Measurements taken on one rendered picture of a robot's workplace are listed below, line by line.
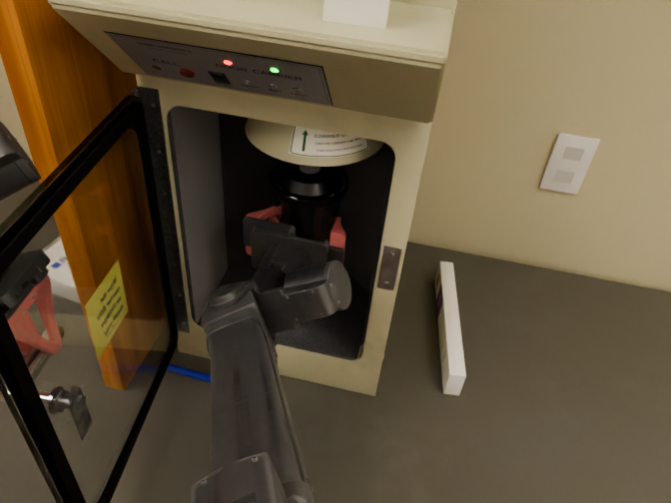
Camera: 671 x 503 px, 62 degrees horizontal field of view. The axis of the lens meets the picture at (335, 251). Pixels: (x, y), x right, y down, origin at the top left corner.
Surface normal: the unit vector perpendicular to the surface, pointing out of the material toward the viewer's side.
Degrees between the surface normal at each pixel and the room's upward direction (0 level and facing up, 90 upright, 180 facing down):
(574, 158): 90
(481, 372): 0
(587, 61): 90
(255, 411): 32
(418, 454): 0
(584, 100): 90
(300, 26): 0
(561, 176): 90
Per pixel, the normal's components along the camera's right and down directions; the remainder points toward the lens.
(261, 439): -0.29, -0.92
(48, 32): 0.97, 0.19
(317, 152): 0.09, 0.29
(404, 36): 0.08, -0.76
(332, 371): -0.21, 0.62
